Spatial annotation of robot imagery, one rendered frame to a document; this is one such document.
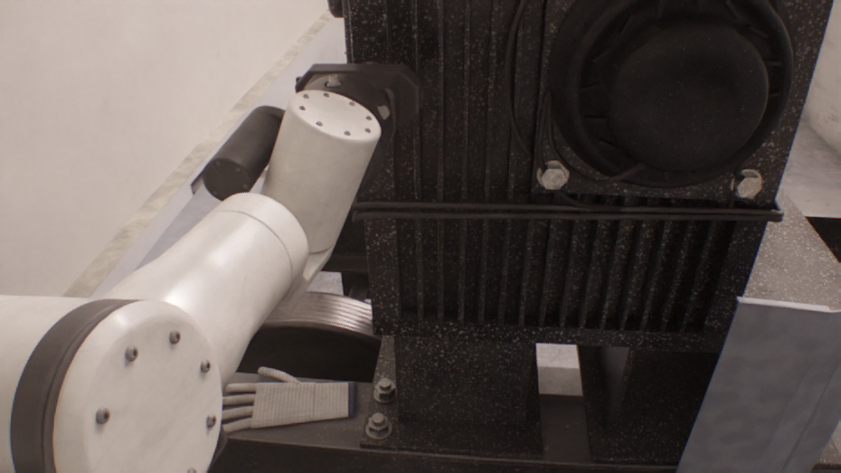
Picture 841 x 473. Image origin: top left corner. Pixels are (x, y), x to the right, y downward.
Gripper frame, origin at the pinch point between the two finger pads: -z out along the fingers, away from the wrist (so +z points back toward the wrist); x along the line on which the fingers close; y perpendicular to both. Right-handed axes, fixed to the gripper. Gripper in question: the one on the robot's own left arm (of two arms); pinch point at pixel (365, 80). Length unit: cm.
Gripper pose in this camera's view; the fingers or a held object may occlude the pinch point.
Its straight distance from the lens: 65.9
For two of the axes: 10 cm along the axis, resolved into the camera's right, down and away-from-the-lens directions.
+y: 0.2, 8.3, 5.5
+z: -1.0, 5.5, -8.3
